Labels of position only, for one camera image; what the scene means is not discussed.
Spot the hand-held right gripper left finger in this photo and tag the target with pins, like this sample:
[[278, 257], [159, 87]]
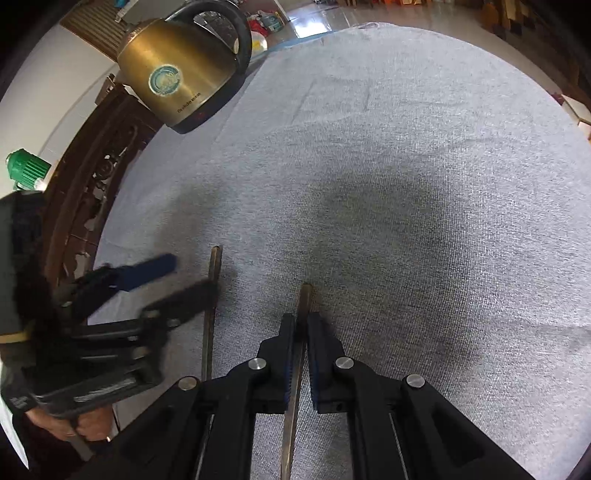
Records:
[[272, 369]]

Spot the person's left hand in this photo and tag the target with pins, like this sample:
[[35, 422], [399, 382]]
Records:
[[87, 422]]

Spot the green thermos flask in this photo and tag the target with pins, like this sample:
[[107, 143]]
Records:
[[27, 168]]

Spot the dark carved wooden sideboard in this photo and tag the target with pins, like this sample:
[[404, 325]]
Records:
[[106, 152]]

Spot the gold electric kettle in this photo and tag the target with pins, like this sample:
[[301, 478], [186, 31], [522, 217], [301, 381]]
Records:
[[184, 55]]

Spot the brown wooden chopstick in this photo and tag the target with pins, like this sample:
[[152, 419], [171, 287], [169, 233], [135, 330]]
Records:
[[211, 295], [298, 415]]

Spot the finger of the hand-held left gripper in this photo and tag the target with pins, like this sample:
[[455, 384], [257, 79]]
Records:
[[189, 300], [147, 272]]

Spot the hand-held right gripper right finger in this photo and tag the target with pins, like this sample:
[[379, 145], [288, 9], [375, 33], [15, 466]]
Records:
[[323, 364]]

